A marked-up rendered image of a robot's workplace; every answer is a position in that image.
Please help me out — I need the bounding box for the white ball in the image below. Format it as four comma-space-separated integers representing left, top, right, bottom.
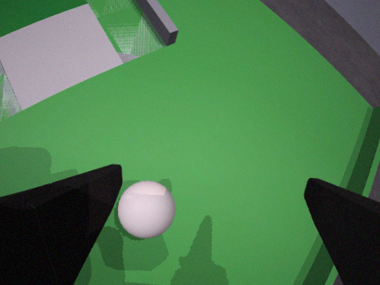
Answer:
118, 180, 176, 238

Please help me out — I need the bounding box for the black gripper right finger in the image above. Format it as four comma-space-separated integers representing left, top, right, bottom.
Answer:
304, 178, 380, 285

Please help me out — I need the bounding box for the green flat mat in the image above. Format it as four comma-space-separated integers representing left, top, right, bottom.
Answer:
0, 0, 374, 285

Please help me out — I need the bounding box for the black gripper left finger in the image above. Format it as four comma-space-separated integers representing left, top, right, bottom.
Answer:
0, 164, 123, 285

